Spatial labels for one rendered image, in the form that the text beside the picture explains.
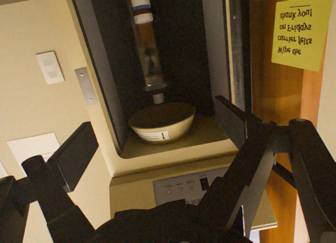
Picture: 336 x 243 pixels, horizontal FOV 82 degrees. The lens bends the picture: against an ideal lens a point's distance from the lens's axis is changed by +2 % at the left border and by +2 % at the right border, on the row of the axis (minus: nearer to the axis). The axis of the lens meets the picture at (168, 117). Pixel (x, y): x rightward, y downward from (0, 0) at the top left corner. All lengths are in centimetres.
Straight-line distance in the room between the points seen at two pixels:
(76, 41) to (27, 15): 54
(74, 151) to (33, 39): 77
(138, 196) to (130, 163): 7
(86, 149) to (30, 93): 79
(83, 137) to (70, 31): 24
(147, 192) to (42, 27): 71
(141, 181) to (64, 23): 33
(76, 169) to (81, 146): 2
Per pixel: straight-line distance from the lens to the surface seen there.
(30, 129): 103
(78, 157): 18
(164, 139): 44
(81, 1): 46
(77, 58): 39
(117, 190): 45
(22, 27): 93
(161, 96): 47
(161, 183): 43
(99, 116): 41
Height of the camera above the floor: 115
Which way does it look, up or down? 21 degrees up
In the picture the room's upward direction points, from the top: 169 degrees clockwise
